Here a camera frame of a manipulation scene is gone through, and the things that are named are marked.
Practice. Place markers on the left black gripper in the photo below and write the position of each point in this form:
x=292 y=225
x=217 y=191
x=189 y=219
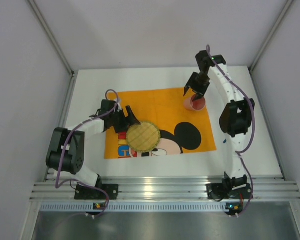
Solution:
x=125 y=120

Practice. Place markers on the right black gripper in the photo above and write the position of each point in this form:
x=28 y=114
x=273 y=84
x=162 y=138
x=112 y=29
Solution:
x=197 y=82

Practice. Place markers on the pink plastic cup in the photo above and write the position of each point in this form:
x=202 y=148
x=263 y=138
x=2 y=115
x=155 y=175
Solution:
x=195 y=105

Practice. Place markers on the yellow round plate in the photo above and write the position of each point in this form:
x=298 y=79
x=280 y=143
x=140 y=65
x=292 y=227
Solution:
x=143 y=137

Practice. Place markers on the orange Mickey Mouse placemat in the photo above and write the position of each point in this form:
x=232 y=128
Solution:
x=182 y=131

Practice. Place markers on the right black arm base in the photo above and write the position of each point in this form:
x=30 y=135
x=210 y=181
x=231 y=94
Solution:
x=229 y=188

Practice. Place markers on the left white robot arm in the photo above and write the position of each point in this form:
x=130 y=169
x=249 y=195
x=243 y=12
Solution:
x=66 y=152

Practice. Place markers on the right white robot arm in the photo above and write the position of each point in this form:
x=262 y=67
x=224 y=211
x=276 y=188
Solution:
x=237 y=121

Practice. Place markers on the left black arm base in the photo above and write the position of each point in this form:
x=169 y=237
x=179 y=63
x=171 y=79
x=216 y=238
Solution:
x=86 y=193

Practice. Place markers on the perforated grey cable duct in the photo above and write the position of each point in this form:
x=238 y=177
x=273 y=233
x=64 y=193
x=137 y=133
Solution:
x=140 y=207

